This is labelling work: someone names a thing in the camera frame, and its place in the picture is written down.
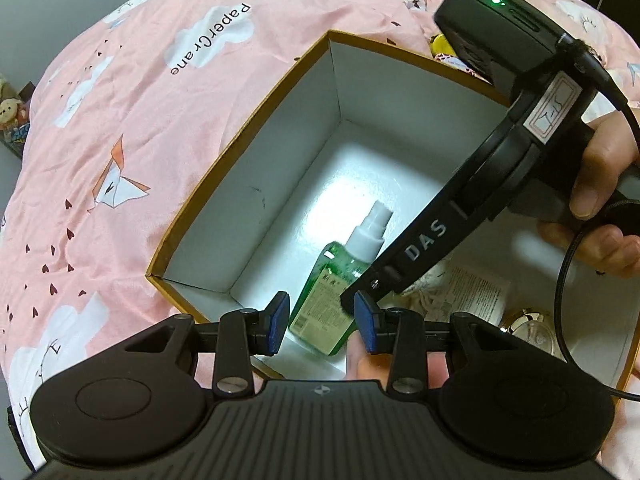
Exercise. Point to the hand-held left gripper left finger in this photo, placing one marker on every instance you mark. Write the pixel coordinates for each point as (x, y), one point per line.
(278, 322)

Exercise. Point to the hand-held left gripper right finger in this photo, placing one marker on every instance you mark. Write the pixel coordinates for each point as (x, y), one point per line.
(367, 325)

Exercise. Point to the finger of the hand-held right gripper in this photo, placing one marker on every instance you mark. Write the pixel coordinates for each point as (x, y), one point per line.
(347, 301)

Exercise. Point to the green spray bottle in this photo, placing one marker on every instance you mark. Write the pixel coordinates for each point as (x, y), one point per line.
(320, 300)

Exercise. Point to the white knitted item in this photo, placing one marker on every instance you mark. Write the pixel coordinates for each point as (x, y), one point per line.
(430, 285)

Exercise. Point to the white paper leaflet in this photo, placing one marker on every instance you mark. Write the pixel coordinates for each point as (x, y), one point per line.
(475, 290)

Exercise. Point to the round gold-rimmed tin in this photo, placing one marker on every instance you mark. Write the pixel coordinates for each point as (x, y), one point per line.
(530, 330)

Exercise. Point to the white cardboard box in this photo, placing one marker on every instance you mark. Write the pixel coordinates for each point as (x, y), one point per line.
(300, 135)

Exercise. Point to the person's right hand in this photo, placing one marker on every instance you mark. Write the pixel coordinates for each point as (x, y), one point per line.
(600, 175)

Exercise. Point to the red white patterned packet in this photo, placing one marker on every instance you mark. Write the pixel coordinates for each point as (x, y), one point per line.
(465, 66)

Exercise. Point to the yellow bulb-shaped toy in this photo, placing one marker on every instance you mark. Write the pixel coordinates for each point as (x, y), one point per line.
(442, 45)

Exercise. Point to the pink printed blanket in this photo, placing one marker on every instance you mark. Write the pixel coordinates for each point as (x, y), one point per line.
(125, 110)

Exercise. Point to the small teddy bear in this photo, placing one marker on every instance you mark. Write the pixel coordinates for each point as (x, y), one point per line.
(11, 120)

